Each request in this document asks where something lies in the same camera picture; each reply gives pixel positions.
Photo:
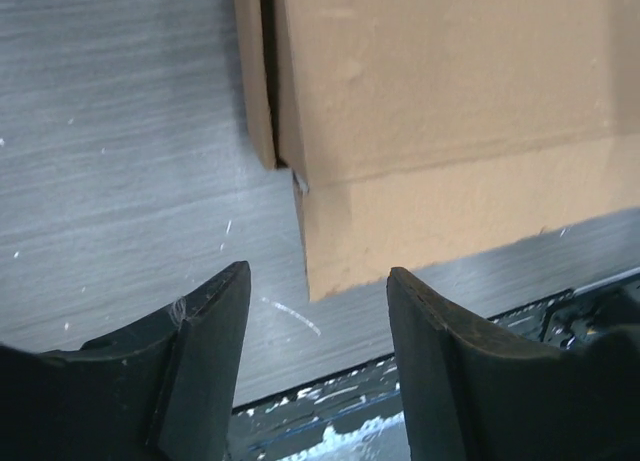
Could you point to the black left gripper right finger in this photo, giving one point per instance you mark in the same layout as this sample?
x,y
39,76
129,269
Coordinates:
x,y
557,379

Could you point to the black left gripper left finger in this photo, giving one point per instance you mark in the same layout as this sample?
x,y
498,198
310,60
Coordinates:
x,y
160,388

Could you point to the brown cardboard box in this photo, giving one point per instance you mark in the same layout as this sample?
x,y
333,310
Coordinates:
x,y
423,131

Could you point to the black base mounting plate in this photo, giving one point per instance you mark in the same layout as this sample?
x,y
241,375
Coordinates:
x,y
357,414

